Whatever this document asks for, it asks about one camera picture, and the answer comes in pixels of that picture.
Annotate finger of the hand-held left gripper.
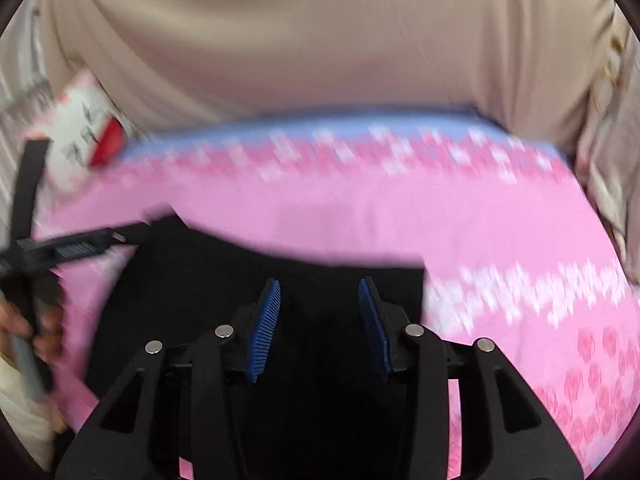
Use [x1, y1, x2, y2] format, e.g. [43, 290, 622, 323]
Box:
[30, 227, 153, 265]
[11, 139, 52, 248]

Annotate cat face pillow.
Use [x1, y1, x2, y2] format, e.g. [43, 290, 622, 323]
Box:
[25, 67, 141, 196]

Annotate person's left hand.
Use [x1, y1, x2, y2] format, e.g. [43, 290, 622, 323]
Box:
[0, 300, 66, 366]

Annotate black pants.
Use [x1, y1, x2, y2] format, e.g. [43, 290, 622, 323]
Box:
[82, 205, 431, 480]

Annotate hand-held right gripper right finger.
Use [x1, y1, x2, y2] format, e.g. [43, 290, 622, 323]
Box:
[358, 276, 586, 480]

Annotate beige cloth backdrop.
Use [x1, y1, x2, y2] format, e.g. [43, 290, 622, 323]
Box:
[35, 0, 621, 146]

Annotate white satin curtain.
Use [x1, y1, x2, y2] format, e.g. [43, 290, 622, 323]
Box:
[0, 10, 56, 171]

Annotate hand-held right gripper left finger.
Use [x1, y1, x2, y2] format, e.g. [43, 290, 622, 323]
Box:
[55, 277, 282, 480]

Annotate pink floral bedsheet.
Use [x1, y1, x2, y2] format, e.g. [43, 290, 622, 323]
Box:
[30, 107, 636, 480]

